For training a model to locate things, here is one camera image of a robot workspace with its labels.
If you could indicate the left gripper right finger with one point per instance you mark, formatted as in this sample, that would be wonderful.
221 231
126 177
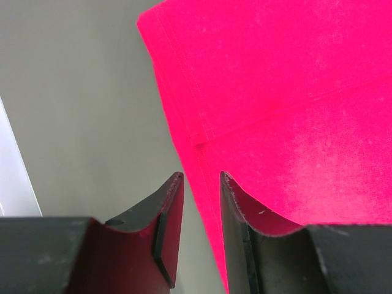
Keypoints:
266 253

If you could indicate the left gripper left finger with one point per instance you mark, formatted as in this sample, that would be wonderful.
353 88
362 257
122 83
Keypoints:
134 252

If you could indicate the pink t shirt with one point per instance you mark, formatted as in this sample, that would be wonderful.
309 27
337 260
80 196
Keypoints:
291 98

